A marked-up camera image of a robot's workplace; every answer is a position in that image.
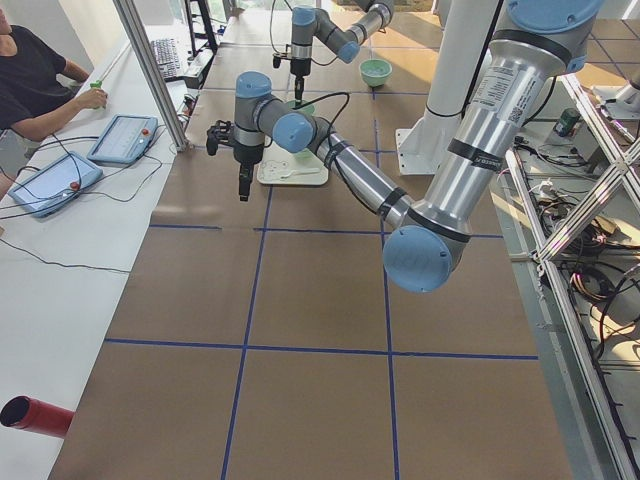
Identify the white plastic spoon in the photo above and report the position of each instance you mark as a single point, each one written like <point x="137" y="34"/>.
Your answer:
<point x="301" y="172"/>

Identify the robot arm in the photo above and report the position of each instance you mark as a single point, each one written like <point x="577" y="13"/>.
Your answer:
<point x="310" y="23"/>
<point x="533" y="41"/>

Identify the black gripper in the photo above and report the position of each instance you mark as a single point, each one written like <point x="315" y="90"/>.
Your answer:
<point x="245" y="156"/>
<point x="299" y="69"/>

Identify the far blue teach pendant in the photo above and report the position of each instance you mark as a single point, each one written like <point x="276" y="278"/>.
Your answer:
<point x="124" y="140"/>

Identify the cream bear tray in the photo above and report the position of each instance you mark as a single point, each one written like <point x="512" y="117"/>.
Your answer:
<point x="280" y="167"/>

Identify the seated person black shirt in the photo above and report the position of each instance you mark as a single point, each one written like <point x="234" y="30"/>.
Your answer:
<point x="34" y="104"/>

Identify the green bowl with ice cubes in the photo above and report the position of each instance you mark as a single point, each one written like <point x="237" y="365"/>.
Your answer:
<point x="375" y="72"/>

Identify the black keyboard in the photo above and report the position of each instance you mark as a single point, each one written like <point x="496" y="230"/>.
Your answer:
<point x="167" y="58"/>

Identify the blue teach pendant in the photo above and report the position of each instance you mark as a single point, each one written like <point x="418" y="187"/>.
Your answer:
<point x="124" y="140"/>
<point x="54" y="186"/>

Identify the near blue teach pendant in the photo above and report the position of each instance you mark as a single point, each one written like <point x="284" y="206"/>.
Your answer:
<point x="54" y="186"/>

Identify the aluminium side frame rail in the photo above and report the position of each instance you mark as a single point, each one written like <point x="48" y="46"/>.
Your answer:
<point x="568" y="203"/>

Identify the red cylinder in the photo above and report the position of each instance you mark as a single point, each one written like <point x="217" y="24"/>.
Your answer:
<point x="36" y="416"/>

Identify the aluminium frame post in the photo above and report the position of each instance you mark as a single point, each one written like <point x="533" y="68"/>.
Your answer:
<point x="136" y="33"/>

